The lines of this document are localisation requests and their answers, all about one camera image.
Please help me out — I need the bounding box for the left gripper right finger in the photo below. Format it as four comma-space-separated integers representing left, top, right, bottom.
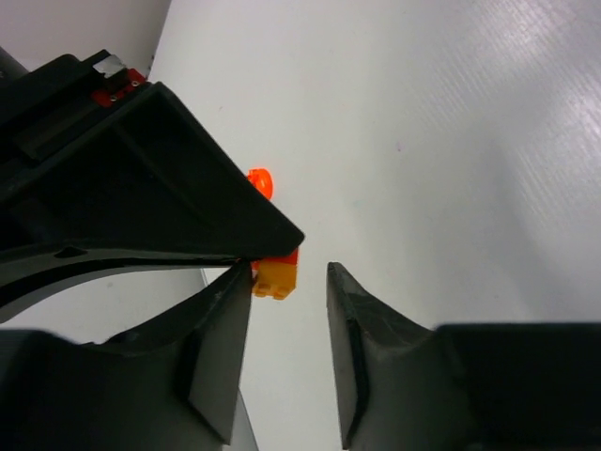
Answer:
327, 262, 600, 450

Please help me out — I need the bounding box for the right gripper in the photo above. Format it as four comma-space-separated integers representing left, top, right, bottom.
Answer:
1, 51, 304, 319

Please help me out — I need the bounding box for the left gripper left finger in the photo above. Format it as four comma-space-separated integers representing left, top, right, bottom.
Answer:
1, 262, 254, 450

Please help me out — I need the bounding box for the small yellow orange brick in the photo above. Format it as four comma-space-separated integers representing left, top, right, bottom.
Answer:
251, 249, 299, 301

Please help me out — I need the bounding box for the orange round dome piece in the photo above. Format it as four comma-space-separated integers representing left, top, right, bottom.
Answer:
247, 167, 274, 200

